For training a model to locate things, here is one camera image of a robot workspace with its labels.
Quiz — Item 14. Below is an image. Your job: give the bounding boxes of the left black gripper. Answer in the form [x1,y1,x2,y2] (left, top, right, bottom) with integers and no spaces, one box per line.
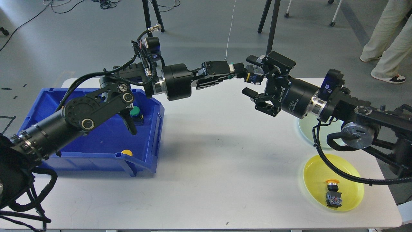
[162,61,248,101]

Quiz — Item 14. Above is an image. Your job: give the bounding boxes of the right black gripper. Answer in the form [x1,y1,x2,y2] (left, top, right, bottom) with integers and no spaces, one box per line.
[241,51,319,117]

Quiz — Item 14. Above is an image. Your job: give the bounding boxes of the green push button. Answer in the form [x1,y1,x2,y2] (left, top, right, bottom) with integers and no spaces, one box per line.
[245,65,265,85]
[129,106,144,126]

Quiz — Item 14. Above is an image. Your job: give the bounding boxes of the yellow push button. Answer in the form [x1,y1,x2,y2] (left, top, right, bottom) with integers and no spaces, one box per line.
[121,150,133,157]
[325,179,342,208]

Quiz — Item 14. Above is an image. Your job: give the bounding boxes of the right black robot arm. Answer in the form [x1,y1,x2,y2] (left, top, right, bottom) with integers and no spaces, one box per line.
[242,51,412,186]

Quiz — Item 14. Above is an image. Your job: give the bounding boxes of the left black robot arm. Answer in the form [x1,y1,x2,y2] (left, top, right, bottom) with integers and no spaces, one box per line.
[1,24,252,232]

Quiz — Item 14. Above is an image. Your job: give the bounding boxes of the light green plate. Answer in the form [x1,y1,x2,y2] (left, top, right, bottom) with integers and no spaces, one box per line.
[298,115,341,150]

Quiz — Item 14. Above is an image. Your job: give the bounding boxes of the yellow plate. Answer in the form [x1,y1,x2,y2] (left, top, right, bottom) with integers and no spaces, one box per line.
[303,155,364,212]

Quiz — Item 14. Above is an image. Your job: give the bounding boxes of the yellow push button front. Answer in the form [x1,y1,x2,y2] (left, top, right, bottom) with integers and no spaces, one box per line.
[121,150,133,157]

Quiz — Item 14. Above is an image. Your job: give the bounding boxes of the left black tripod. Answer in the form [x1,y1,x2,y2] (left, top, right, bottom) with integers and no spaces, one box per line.
[142,0,165,37]

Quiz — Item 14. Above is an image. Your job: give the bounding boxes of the black tripod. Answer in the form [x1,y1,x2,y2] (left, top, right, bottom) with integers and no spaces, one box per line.
[257,0,281,54]
[142,0,165,37]

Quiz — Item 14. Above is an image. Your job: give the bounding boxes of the right black tripod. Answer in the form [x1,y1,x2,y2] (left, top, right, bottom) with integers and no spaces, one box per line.
[257,0,281,54]

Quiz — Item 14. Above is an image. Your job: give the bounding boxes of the blue plastic bin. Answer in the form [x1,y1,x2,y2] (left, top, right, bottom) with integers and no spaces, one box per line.
[18,88,165,177]

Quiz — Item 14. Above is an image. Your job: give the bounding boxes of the person legs beige trousers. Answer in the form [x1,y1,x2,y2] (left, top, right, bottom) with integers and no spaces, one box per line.
[360,0,412,84]

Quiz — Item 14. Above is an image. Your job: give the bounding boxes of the white cable with plug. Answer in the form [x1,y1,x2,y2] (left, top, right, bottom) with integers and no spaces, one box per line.
[225,0,237,62]

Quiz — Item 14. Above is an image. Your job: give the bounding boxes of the black floor cables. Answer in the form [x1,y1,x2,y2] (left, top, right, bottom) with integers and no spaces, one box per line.
[0,0,181,51]

